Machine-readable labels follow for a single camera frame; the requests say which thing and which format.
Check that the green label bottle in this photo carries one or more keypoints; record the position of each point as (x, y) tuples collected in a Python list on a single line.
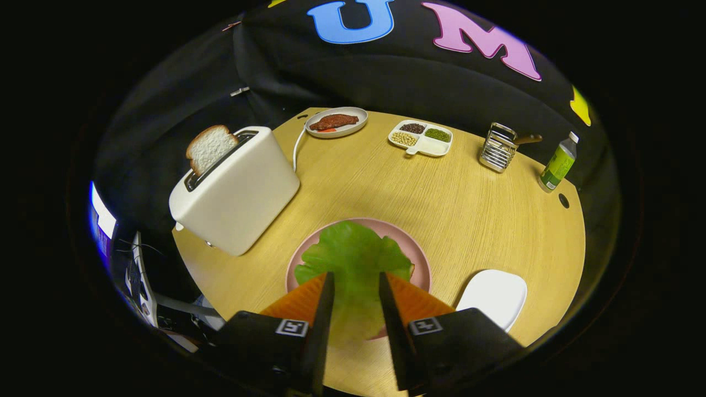
[(558, 165)]

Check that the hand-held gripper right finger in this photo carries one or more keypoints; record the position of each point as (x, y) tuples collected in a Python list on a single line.
[(397, 342)]

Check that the white bread slice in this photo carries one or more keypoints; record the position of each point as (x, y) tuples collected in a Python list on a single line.
[(208, 148)]

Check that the white toaster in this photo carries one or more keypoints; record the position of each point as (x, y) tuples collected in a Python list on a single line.
[(237, 198)]

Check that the white oval plate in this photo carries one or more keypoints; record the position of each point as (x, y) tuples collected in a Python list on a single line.
[(361, 116)]

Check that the lit screen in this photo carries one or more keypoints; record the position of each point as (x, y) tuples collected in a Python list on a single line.
[(102, 220)]

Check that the green lettuce leaf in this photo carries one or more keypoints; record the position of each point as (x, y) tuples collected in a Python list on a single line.
[(353, 259)]

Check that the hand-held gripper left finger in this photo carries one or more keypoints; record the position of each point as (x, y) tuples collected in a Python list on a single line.
[(322, 342)]

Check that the white divided bean dish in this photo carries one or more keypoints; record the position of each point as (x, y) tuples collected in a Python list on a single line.
[(433, 146)]

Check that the white square plate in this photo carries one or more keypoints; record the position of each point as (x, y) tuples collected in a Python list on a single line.
[(493, 295)]

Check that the pink round plate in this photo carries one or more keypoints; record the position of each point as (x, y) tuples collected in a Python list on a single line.
[(408, 245)]

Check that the brown meat slice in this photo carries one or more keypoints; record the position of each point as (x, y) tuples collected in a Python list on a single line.
[(333, 121)]

